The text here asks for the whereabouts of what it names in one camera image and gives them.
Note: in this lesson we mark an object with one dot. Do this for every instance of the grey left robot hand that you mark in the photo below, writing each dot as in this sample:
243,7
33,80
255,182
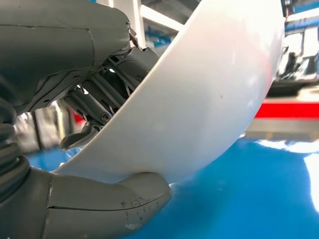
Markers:
50,49

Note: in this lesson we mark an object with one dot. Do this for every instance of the blue metal shelf rack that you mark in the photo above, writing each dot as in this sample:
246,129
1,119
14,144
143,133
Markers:
236,198

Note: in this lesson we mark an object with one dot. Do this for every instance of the white desk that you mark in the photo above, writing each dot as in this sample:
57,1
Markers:
137,19

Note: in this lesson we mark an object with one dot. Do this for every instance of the red barrier tape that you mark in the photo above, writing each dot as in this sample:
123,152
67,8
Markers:
286,110

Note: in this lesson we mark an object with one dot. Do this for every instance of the black office chair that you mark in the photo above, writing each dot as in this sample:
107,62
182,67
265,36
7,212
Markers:
294,85

